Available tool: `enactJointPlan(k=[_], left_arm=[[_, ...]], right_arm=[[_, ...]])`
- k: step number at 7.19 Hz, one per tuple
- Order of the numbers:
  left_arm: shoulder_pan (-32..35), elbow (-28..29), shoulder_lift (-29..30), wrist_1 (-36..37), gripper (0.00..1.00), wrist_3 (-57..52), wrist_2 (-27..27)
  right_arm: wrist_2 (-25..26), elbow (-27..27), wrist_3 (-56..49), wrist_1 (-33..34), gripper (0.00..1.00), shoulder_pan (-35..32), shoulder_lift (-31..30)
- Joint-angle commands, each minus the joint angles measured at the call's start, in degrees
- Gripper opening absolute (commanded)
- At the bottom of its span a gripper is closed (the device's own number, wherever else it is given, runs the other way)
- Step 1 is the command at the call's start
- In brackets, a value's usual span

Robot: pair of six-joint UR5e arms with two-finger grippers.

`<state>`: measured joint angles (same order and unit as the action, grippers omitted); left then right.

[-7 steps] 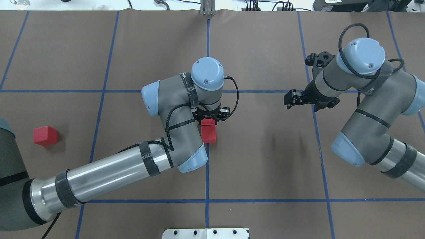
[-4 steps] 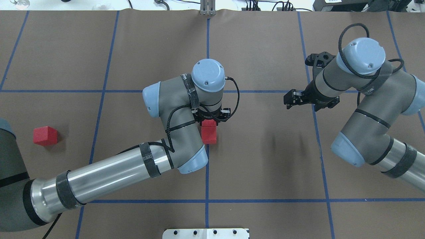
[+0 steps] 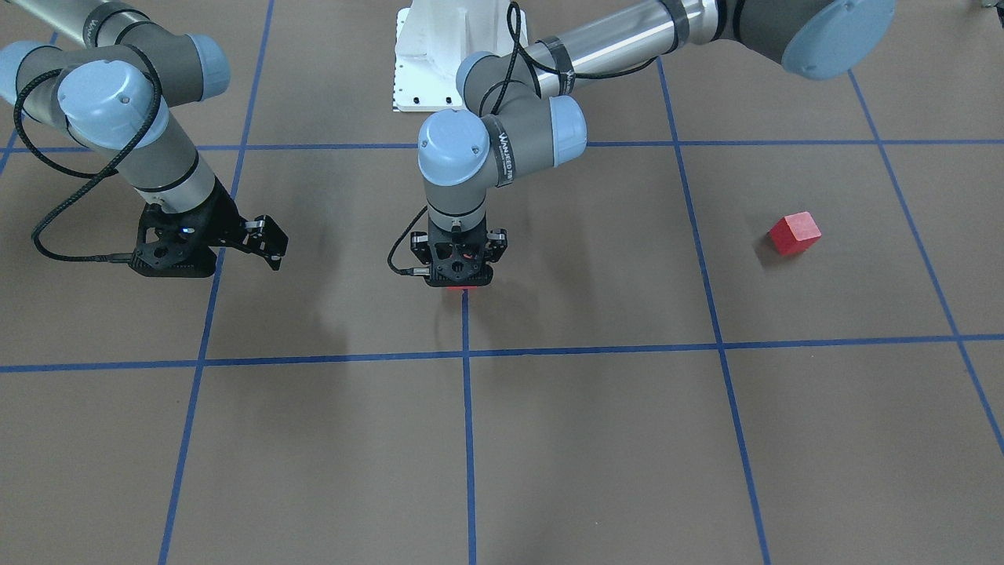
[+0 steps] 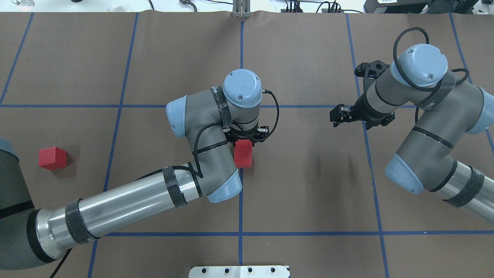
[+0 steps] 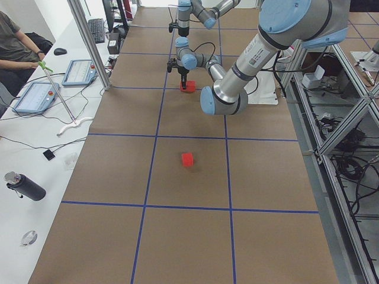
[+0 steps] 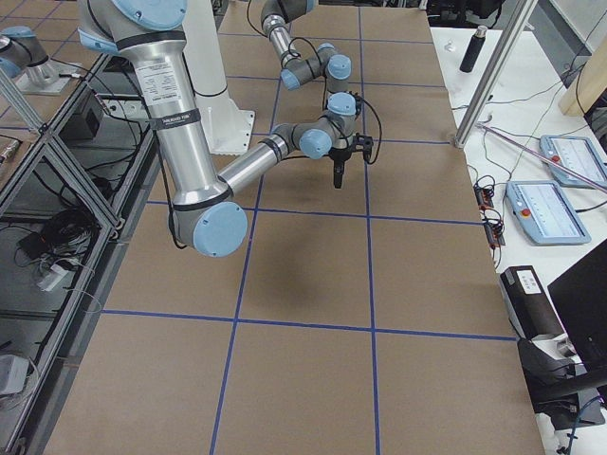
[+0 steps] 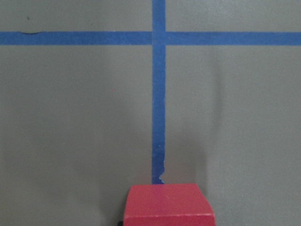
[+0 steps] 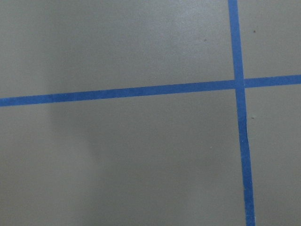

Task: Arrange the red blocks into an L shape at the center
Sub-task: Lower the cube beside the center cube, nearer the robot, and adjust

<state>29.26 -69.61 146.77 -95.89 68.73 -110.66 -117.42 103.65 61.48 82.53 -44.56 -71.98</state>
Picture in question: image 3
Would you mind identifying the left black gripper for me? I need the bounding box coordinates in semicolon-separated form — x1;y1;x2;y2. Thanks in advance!
409;223;508;268

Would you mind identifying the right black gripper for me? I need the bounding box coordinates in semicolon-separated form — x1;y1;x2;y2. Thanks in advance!
146;178;289;272

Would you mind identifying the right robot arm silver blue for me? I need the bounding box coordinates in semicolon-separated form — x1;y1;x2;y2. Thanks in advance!
2;1;289;278

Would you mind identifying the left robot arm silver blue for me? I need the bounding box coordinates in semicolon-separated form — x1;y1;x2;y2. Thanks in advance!
392;1;896;286

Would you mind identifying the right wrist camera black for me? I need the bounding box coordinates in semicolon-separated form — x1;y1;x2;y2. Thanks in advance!
128;206;216;278

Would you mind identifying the white central robot pedestal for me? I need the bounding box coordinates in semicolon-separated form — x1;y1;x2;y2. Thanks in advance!
392;1;512;112

